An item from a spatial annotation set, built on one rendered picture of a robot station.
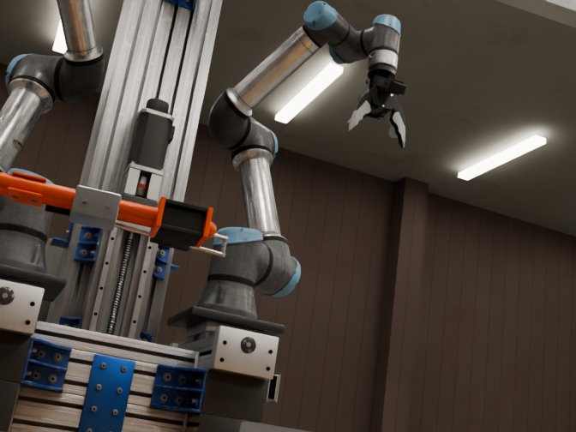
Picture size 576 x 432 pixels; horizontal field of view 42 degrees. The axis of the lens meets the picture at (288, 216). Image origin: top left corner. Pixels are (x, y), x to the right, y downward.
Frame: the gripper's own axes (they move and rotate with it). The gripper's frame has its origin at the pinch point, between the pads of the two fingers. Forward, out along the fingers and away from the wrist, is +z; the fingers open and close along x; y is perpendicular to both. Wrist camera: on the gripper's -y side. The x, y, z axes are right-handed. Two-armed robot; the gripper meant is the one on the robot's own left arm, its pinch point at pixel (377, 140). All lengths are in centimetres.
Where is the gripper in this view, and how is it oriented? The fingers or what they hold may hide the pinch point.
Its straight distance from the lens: 186.7
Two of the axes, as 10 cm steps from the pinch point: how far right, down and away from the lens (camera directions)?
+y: -3.9, 2.4, 8.9
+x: -9.1, -2.5, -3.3
